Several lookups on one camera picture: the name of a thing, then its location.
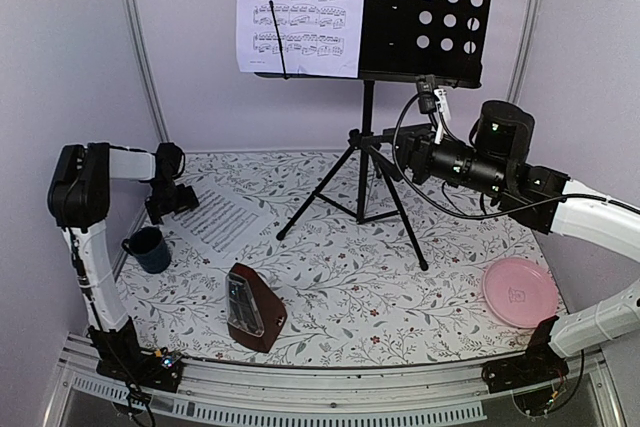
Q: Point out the pink plate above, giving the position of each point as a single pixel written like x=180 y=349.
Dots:
x=519 y=292

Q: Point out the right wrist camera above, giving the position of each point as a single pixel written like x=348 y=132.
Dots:
x=433 y=103

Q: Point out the dark blue mug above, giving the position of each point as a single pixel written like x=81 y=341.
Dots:
x=149 y=249

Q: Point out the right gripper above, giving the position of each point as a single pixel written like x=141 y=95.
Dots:
x=407 y=140

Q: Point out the front aluminium rail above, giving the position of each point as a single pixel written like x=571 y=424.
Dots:
x=215 y=393

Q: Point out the brown metronome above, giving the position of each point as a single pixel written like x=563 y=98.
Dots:
x=255 y=314

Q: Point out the floral table mat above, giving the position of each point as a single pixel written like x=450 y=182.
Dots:
x=383 y=293

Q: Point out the right aluminium frame post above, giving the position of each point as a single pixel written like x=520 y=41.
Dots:
x=532 y=11

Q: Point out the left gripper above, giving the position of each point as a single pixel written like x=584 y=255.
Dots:
x=157 y=210

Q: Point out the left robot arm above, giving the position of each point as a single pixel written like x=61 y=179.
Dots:
x=79 y=200

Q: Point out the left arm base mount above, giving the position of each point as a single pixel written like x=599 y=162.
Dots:
x=160 y=369

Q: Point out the aluminium frame post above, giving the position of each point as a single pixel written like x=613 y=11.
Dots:
x=532 y=11
x=143 y=63

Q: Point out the purple sheet music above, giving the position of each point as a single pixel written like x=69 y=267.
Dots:
x=299 y=37

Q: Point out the left aluminium frame post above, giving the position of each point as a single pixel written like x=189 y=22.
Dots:
x=143 y=63

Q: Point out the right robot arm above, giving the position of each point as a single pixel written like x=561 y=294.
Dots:
x=537 y=197

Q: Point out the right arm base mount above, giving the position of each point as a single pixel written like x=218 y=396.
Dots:
x=535 y=378

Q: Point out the white sheet music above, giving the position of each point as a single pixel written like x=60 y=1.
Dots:
x=222 y=224

